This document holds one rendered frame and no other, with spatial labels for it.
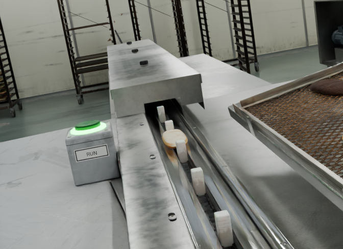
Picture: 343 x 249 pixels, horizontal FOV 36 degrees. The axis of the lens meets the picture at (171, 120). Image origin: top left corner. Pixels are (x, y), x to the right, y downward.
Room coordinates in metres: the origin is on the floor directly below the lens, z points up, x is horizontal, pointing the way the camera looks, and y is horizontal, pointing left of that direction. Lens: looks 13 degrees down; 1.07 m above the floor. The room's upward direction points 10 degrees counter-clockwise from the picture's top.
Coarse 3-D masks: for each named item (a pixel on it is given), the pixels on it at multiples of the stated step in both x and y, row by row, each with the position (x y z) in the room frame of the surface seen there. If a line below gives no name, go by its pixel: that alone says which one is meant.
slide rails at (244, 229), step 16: (160, 128) 0.92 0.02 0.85; (176, 128) 0.90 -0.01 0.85; (160, 144) 0.81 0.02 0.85; (192, 144) 0.78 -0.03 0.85; (176, 160) 0.72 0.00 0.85; (192, 160) 0.70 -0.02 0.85; (208, 160) 0.69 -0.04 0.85; (176, 176) 0.65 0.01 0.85; (208, 176) 0.63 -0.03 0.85; (192, 192) 0.58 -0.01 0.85; (224, 192) 0.56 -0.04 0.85; (192, 208) 0.53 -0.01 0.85; (224, 208) 0.52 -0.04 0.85; (240, 208) 0.51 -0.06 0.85; (192, 224) 0.49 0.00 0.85; (208, 224) 0.49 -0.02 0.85; (240, 224) 0.48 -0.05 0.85; (208, 240) 0.45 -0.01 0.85; (240, 240) 0.44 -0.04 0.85; (256, 240) 0.44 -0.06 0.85
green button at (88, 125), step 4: (88, 120) 0.82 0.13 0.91; (92, 120) 0.82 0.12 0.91; (96, 120) 0.81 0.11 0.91; (76, 124) 0.81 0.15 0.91; (80, 124) 0.80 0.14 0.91; (84, 124) 0.80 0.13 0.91; (88, 124) 0.79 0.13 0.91; (92, 124) 0.79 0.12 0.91; (96, 124) 0.79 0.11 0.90; (100, 124) 0.80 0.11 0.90; (76, 128) 0.79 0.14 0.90; (80, 128) 0.79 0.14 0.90; (84, 128) 0.78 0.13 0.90; (88, 128) 0.78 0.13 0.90; (92, 128) 0.79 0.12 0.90
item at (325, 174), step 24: (336, 72) 0.80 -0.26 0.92; (264, 96) 0.80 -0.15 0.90; (312, 96) 0.73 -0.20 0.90; (336, 96) 0.69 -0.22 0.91; (312, 120) 0.63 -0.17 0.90; (336, 120) 0.60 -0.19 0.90; (288, 144) 0.54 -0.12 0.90; (336, 144) 0.53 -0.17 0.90; (312, 168) 0.48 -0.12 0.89; (336, 168) 0.47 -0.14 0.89
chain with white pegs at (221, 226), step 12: (156, 108) 1.15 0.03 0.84; (168, 120) 0.88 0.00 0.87; (180, 144) 0.74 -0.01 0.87; (180, 156) 0.73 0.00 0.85; (192, 168) 0.70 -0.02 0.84; (192, 180) 0.60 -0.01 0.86; (204, 192) 0.60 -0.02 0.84; (204, 204) 0.57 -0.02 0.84; (216, 216) 0.46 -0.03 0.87; (228, 216) 0.46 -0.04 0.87; (216, 228) 0.46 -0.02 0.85; (228, 228) 0.46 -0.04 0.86; (228, 240) 0.46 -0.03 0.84
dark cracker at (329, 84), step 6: (312, 84) 0.76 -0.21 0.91; (318, 84) 0.74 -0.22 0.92; (324, 84) 0.73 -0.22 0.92; (330, 84) 0.72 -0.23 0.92; (336, 84) 0.71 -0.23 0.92; (342, 84) 0.70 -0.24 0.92; (312, 90) 0.75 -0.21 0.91; (318, 90) 0.73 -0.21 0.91; (324, 90) 0.72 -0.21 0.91; (330, 90) 0.70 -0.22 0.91; (336, 90) 0.69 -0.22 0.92; (342, 90) 0.69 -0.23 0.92
